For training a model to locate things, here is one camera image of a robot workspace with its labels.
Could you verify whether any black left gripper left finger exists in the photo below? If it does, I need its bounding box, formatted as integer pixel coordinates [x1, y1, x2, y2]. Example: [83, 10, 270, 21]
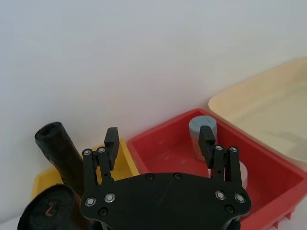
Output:
[82, 126, 120, 192]

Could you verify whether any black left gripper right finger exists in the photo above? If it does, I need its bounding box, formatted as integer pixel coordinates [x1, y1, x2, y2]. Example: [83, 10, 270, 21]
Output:
[198, 125, 242, 190]

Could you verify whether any blue-grey cylinder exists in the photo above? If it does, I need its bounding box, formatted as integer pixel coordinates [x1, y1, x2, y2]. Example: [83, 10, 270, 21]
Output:
[189, 115, 218, 161]

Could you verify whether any yellow plastic bin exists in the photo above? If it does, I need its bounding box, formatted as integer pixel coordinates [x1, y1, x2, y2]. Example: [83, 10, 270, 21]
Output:
[30, 138, 140, 207]

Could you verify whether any red plastic bin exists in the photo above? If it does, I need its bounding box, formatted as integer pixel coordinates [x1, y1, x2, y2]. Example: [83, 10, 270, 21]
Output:
[126, 108, 305, 230]

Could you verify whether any white cylinder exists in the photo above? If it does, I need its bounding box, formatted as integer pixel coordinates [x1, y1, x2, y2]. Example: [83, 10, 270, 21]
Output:
[208, 161, 248, 190]

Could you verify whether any plain black roll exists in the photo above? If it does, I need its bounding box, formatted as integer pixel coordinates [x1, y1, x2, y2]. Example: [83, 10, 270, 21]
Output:
[35, 122, 85, 194]

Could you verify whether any cream plastic bin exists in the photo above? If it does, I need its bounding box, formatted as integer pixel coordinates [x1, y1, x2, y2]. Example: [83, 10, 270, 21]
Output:
[208, 56, 307, 172]

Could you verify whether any black roll with red mark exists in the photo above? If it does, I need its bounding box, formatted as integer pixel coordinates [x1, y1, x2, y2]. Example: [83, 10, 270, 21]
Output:
[17, 184, 83, 230]

